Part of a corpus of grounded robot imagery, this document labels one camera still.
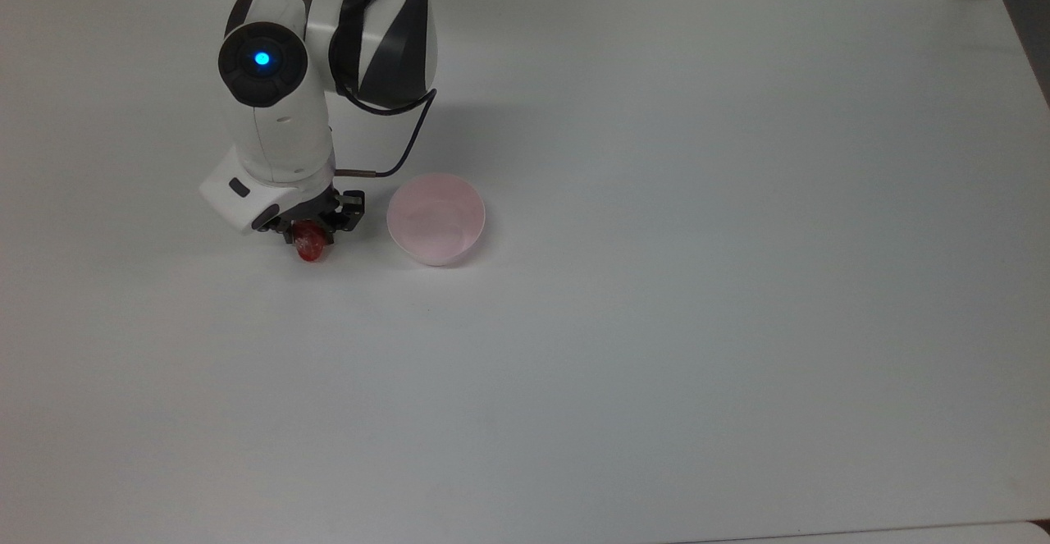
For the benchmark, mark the pink plastic bowl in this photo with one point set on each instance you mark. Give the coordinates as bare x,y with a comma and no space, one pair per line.
435,220

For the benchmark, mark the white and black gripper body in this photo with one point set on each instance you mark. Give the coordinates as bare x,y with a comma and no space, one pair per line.
234,195

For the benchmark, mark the red strawberry with green stem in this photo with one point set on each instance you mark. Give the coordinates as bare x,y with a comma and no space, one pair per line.
311,242

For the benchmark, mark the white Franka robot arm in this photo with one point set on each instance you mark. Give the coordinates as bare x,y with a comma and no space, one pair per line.
279,109

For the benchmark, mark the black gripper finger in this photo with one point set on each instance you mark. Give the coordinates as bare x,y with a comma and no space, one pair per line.
283,230
349,212

